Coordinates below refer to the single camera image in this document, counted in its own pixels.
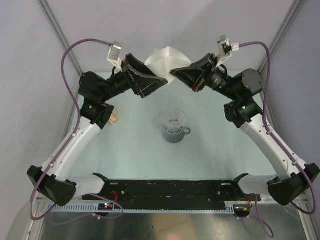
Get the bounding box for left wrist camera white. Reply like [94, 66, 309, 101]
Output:
[107, 41, 122, 71]

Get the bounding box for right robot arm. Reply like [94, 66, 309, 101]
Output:
[170, 53, 320, 206]

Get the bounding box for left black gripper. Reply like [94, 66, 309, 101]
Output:
[99, 53, 167, 103]

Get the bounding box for white slotted cable duct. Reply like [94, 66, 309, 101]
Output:
[51, 202, 235, 215]

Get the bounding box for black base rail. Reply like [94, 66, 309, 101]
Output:
[98, 179, 257, 211]

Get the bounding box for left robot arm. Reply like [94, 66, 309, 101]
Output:
[27, 53, 168, 207]

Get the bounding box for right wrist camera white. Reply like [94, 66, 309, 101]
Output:
[216, 35, 240, 67]

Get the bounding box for glass coffee server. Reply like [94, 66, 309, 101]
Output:
[162, 126, 191, 144]

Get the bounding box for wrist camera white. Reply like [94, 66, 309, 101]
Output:
[107, 41, 122, 71]
[216, 35, 240, 67]

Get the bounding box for right aluminium frame post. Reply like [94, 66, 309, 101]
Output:
[255, 0, 305, 76]

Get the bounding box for white paper coffee filter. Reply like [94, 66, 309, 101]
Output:
[144, 46, 192, 85]

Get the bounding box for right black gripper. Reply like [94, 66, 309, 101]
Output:
[170, 53, 239, 101]

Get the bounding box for clear glass dripper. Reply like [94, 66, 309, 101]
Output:
[162, 109, 189, 134]

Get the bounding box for aluminium frame post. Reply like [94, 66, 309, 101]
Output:
[37, 0, 83, 76]
[255, 0, 305, 76]

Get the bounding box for left aluminium frame post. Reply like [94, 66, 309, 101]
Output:
[37, 0, 83, 76]

